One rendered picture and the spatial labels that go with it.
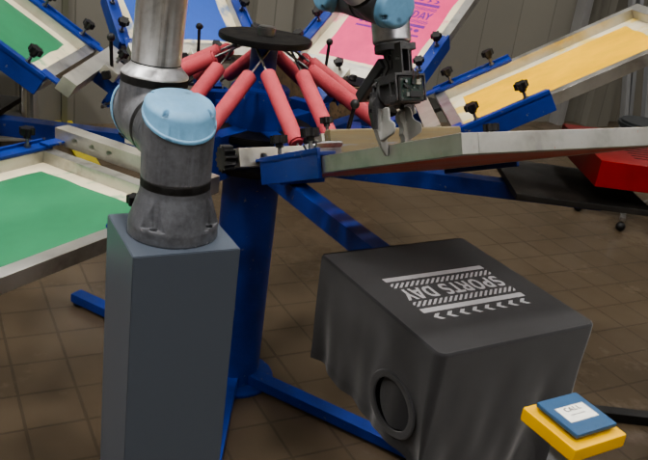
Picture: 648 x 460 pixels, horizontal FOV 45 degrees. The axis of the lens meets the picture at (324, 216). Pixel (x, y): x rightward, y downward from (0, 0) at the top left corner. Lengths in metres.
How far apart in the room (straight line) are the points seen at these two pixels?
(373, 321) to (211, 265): 0.57
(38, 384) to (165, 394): 1.73
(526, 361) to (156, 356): 0.82
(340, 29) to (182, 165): 2.33
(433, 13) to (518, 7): 4.24
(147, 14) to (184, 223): 0.35
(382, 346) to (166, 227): 0.67
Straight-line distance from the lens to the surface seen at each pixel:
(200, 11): 3.53
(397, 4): 1.39
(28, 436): 2.88
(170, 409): 1.44
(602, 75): 2.53
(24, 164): 2.38
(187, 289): 1.32
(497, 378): 1.76
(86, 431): 2.88
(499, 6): 7.61
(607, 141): 1.64
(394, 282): 1.86
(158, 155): 1.27
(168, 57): 1.38
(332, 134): 1.92
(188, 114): 1.25
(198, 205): 1.30
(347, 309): 1.88
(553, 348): 1.84
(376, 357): 1.81
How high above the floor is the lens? 1.75
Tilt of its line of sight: 21 degrees down
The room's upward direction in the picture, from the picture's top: 8 degrees clockwise
